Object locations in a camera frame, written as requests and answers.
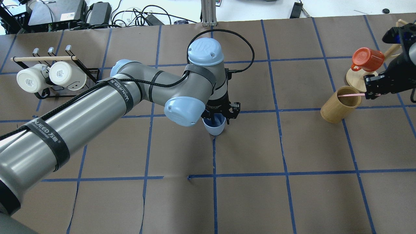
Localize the orange mug on tree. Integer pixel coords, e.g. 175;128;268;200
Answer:
351;47;385;72

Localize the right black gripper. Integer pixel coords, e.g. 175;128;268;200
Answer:
363;25;416;98

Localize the white mug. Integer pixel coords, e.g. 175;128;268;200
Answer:
16;64;52;93
49;61;87;91

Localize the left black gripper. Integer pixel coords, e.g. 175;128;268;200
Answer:
201;68;241;125

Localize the white mug rear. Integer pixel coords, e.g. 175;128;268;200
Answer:
49;61;87;91

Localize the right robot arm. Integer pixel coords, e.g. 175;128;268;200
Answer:
363;23;416;100

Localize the black computer box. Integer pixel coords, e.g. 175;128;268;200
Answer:
28;0;87;27

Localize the black mug rack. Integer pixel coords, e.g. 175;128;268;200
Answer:
32;45;101;99

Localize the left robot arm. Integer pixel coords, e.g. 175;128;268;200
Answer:
1;38;241;234

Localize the bamboo cup holder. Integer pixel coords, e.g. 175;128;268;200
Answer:
320;86;362;124

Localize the white mug front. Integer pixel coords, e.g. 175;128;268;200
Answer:
16;64;52;93

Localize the aluminium frame post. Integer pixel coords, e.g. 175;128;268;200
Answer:
201;0;217;27

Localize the light blue cup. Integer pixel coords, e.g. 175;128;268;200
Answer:
202;113;226;136

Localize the wooden rack rod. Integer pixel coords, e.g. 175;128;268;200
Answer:
10;56;78;62

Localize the black power adapter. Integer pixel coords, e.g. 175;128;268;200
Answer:
86;2;111;25

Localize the wooden mug tree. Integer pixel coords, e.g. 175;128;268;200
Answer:
350;23;415;99

